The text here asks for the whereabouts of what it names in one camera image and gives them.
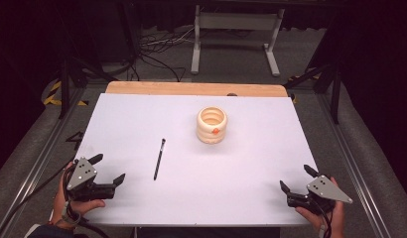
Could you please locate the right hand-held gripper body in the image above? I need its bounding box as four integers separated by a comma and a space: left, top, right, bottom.
286, 175, 353, 215

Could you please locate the aluminium floor rail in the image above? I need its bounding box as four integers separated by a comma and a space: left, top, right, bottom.
0, 87, 88, 238
315, 92, 393, 238

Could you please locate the person's left hand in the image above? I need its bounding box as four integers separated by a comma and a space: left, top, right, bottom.
53, 161, 107, 229

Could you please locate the white table board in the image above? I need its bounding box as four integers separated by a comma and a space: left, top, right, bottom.
73, 92, 321, 228

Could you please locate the cream ribbed pen holder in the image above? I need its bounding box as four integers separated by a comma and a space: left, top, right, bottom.
196, 105, 228, 146

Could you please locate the bundle of floor cables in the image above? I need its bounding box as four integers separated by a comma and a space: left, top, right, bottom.
137, 25, 197, 82

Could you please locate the person's right hand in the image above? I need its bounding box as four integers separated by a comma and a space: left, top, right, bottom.
295, 177, 346, 238

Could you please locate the left hand-held gripper cable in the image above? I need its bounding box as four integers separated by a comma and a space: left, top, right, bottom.
0, 165, 110, 238

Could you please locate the black tripod stand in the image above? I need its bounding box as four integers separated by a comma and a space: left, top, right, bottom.
58, 49, 120, 120
283, 60, 342, 125

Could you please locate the hand-held gripper cable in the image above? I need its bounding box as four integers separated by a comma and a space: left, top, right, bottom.
0, 165, 110, 238
315, 197, 336, 238

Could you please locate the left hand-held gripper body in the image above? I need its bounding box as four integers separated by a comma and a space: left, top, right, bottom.
66, 157, 117, 202

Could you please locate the yellow black floor tape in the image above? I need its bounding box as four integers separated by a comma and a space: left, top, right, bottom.
42, 80, 90, 107

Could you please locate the wooden table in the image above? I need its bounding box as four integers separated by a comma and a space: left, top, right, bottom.
104, 80, 289, 98

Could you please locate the white metal stand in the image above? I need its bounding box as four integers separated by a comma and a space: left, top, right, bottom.
190, 4, 286, 78

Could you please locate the right hand-held gripper cable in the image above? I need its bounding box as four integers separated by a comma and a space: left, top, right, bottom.
315, 197, 336, 238

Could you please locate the black striped pen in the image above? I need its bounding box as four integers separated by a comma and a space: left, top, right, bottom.
153, 138, 167, 181

